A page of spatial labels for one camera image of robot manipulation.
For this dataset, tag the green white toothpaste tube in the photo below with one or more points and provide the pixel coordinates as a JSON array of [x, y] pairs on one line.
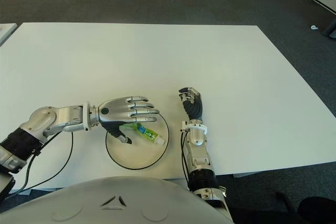
[[148, 134]]

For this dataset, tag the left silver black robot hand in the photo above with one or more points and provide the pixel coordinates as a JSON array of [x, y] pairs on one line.
[[118, 110]]

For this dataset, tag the dark grey chair base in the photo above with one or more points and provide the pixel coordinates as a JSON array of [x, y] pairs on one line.
[[330, 28]]

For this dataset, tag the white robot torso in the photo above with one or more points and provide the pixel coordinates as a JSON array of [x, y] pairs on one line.
[[115, 203]]

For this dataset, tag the white plate with black rim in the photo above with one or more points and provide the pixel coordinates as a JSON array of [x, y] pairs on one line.
[[141, 155]]

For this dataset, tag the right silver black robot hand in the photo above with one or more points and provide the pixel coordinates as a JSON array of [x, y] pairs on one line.
[[194, 106]]

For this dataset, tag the white paper scrap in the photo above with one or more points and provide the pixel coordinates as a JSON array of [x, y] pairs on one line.
[[313, 27]]

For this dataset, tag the black chair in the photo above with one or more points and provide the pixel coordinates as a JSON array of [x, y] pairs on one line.
[[315, 209]]

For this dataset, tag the small white side table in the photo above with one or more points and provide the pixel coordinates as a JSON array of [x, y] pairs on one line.
[[5, 31]]

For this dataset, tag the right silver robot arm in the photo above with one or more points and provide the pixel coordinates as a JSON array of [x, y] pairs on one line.
[[198, 153]]

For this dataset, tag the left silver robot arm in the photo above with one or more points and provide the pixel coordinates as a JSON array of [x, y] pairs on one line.
[[42, 120]]

